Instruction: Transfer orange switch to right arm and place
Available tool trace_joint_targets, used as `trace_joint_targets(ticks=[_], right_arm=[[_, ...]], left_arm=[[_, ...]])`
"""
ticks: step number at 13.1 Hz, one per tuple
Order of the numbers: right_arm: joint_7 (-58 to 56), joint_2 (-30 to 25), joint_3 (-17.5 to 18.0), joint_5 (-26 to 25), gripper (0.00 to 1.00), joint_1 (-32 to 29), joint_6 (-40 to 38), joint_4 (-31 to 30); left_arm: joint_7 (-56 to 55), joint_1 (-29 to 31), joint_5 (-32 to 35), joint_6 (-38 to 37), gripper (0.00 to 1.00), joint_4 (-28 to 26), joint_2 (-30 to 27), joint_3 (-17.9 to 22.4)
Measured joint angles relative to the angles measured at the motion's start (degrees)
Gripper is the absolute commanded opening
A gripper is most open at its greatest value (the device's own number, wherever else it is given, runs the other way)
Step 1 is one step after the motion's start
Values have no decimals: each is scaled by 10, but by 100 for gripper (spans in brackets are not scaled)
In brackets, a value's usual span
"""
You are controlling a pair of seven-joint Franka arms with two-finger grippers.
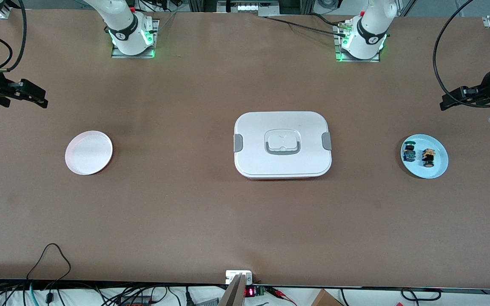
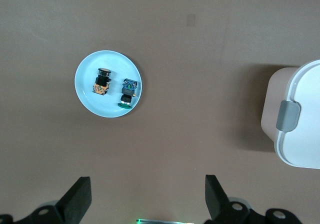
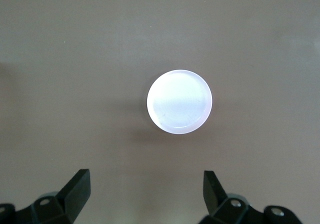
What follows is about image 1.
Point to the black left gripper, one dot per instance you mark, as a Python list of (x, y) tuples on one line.
[(486, 86)]

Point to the orange push button switch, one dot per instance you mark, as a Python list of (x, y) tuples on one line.
[(428, 158)]

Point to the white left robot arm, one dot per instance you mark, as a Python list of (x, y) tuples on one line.
[(370, 25)]

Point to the light blue round plate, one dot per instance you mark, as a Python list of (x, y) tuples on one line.
[(436, 163)]

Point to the pink round plate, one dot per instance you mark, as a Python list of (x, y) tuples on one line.
[(88, 153)]

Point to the white lidded storage box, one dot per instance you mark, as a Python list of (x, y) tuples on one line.
[(253, 127)]

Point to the white power strip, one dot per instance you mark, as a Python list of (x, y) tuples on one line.
[(248, 8)]

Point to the brown cardboard box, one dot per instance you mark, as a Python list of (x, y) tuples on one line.
[(326, 299)]

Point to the red test leads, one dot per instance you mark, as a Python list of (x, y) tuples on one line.
[(279, 292)]

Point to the grey flat device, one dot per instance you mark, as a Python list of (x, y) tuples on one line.
[(209, 302)]

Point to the aluminium profile bar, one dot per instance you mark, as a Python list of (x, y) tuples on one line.
[(234, 293)]

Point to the red digit display module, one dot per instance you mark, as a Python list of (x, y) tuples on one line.
[(249, 292)]

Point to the green push button switch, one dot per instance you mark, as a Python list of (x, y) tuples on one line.
[(409, 154)]

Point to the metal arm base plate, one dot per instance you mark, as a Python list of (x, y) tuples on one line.
[(357, 60), (132, 56)]

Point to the small white mount block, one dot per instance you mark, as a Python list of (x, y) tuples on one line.
[(233, 274)]

